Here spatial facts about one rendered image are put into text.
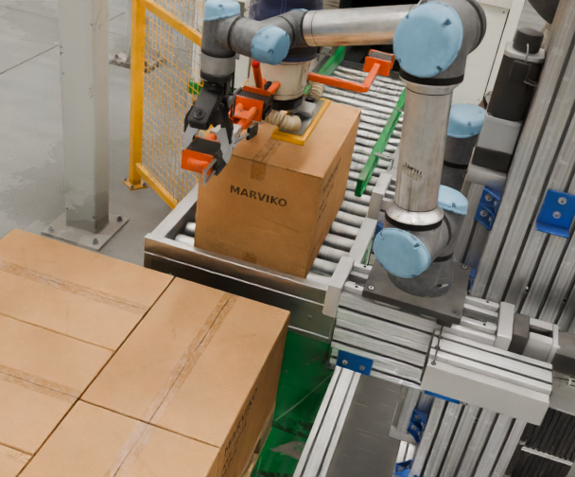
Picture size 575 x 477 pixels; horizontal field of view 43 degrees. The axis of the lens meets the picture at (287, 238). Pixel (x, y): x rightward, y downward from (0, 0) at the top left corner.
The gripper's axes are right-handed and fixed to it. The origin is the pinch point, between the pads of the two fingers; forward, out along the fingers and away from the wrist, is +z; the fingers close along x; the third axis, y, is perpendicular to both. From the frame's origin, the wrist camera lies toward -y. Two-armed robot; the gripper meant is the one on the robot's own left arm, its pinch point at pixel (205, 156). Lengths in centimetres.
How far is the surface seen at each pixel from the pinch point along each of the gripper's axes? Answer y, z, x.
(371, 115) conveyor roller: 209, 68, -12
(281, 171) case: 52, 27, -6
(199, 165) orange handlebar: -5.2, -0.2, -0.4
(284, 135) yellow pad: 44.0, 11.3, -7.2
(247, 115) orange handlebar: 24.0, -1.2, -1.6
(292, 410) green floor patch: 48, 120, -25
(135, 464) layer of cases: -36, 66, -2
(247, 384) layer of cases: 0, 66, -18
